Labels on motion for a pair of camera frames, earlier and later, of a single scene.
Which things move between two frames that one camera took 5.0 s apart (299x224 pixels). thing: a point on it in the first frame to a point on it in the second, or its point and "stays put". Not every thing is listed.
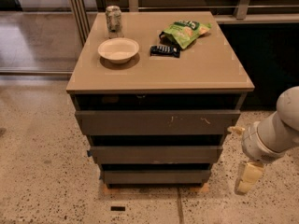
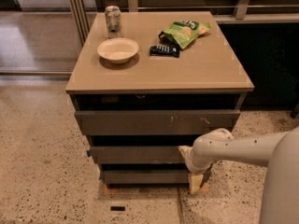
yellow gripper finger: x=249 y=175 to x=195 y=180
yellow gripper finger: x=237 y=130 to x=185 y=150
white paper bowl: x=119 y=49 stays put
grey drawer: x=156 y=154 stays put
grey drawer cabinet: x=157 y=104 stays put
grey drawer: x=156 y=176 stays put
